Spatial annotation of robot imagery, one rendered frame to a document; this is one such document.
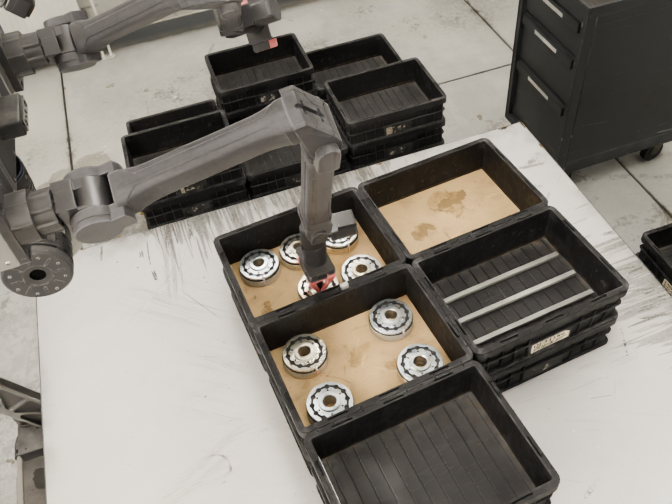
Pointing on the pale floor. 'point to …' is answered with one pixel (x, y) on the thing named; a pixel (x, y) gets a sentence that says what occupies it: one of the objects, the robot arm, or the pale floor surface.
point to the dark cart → (593, 78)
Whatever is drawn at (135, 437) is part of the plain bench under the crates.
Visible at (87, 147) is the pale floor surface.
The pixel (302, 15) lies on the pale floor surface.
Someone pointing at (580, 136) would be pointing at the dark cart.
